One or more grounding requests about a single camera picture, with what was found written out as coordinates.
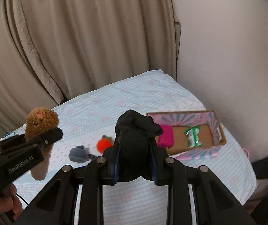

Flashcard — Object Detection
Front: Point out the brown plush toy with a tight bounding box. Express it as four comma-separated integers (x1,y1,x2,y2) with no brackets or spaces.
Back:
25,107,59,181

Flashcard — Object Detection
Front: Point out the grey sock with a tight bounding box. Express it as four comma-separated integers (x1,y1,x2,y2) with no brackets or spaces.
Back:
68,145,89,163

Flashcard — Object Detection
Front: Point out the orange plush fruit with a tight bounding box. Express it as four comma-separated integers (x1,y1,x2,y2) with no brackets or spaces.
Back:
96,135,114,154

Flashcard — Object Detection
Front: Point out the black sock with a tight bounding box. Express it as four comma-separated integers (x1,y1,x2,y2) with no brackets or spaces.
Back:
115,110,163,182

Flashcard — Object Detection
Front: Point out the black white patterned cloth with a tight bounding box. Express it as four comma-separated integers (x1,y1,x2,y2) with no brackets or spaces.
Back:
87,153,100,161

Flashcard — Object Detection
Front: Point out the magenta soft pouch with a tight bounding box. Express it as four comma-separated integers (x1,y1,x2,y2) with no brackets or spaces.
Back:
157,125,174,148

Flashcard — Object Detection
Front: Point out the person's left hand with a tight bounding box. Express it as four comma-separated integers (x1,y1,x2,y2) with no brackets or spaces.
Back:
0,184,24,220

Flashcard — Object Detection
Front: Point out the pink patterned cardboard box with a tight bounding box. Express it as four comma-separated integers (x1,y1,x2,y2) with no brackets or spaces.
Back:
147,110,226,161

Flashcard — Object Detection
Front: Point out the green snack packet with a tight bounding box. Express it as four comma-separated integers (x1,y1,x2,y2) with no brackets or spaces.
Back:
184,126,202,148

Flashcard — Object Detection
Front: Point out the beige curtain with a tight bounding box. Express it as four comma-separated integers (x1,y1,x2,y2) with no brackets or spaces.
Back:
0,0,181,132

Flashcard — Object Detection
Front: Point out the pink cord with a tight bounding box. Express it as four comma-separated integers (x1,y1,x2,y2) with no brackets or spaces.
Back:
242,147,251,162

